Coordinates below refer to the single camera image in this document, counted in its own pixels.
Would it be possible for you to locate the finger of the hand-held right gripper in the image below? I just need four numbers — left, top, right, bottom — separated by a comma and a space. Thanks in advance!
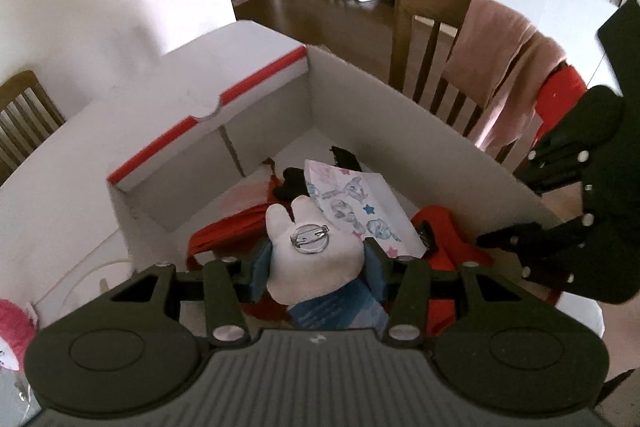
515, 133, 597, 196
475, 216, 587, 291

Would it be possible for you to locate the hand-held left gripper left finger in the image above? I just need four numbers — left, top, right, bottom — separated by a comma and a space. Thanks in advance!
105, 241, 275, 348

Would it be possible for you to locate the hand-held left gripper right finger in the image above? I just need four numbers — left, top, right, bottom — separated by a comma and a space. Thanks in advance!
364, 238, 538, 348

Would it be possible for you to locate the white plush hand badge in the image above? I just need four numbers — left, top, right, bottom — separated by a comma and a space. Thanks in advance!
265, 194, 363, 308

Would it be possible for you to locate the blue carton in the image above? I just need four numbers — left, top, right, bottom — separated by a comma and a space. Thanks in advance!
287, 279, 392, 332

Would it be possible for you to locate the white patterned paper packet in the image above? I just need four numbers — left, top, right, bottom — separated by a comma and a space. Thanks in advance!
304, 159, 426, 260

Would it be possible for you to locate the red cloth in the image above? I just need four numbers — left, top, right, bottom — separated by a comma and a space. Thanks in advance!
186, 202, 496, 335

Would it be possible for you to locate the dark speckled cloth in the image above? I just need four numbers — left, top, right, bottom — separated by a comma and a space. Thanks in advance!
272, 146, 361, 202

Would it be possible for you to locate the white red cardboard box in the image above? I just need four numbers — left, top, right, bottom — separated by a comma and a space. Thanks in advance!
106, 44, 566, 338

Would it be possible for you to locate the red garment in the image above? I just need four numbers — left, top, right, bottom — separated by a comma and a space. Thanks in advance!
527, 64, 588, 150

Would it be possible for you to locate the pink towel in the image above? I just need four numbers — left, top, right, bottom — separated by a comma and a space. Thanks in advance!
442, 0, 568, 150

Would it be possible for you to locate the wooden chair with towel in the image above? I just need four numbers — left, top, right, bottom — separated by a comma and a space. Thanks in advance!
389, 0, 546, 168

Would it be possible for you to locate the pink plush doll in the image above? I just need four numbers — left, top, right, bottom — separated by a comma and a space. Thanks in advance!
0, 299, 38, 373

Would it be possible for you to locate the bare wooden chair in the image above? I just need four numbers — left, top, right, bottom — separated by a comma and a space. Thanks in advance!
0, 71, 67, 188

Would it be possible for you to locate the white cable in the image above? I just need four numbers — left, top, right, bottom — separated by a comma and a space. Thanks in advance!
64, 257, 137, 303

